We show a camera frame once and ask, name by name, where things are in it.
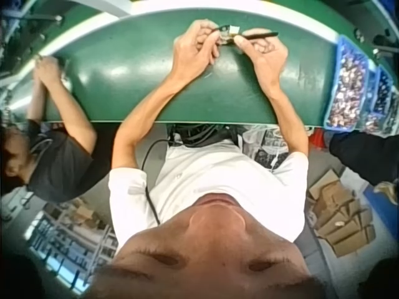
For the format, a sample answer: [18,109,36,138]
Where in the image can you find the bundle of black cables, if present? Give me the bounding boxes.
[167,123,233,146]

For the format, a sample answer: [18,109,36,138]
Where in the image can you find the shelf rack with goods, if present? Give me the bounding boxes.
[27,199,120,295]

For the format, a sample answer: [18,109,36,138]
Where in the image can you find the blue tray of small parts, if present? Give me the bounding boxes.
[322,34,370,130]
[358,59,396,135]

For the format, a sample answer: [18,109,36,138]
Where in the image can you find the black cable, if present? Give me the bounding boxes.
[141,138,171,225]

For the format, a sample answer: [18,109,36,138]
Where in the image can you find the person's right hand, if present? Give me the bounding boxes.
[233,27,289,93]

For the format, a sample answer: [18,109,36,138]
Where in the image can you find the clear plastic bags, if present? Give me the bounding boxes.
[242,125,291,171]

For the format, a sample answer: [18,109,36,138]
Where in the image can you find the thin black tool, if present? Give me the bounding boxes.
[211,26,279,40]

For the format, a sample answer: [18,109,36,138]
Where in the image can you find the person's left hand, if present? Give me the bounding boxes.
[171,19,221,82]

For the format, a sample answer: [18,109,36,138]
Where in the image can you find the small tan electronic part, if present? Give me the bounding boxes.
[218,25,241,44]

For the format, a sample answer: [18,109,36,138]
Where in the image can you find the stack of cardboard boxes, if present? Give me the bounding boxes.
[307,169,377,258]

